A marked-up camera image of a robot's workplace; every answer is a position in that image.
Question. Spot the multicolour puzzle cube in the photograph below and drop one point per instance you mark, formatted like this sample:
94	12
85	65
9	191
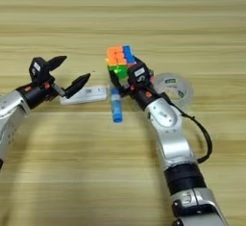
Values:
120	60

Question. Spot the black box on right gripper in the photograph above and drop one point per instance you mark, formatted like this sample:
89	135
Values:
139	73

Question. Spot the white rectangular device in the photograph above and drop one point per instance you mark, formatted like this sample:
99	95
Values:
89	94

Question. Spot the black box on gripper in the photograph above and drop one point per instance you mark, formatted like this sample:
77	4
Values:
139	73
39	69

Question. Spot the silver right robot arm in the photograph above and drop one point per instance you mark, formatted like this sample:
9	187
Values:
174	140

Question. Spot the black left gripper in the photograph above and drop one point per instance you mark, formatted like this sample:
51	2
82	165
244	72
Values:
38	93

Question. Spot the clear tape roll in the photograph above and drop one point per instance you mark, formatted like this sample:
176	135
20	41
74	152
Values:
179	90

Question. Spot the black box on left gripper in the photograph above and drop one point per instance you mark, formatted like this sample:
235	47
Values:
39	69

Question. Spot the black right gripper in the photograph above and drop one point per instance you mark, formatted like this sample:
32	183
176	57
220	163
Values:
142	93

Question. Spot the blue glue stick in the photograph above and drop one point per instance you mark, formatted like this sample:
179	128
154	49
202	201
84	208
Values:
117	108

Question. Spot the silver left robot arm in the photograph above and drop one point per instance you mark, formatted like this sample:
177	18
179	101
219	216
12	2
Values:
11	124

